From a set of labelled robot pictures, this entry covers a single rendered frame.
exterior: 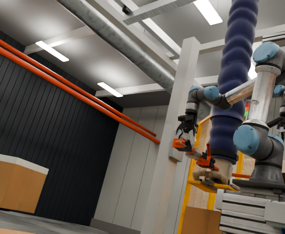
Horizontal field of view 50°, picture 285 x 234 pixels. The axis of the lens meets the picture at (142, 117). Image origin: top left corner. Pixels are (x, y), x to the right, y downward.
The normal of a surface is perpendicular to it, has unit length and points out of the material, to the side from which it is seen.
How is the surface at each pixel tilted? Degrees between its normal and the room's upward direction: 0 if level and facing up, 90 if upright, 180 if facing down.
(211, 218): 90
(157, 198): 90
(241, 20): 79
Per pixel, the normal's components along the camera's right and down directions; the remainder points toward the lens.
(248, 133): -0.81, -0.24
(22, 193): 0.90, 0.07
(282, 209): -0.61, -0.39
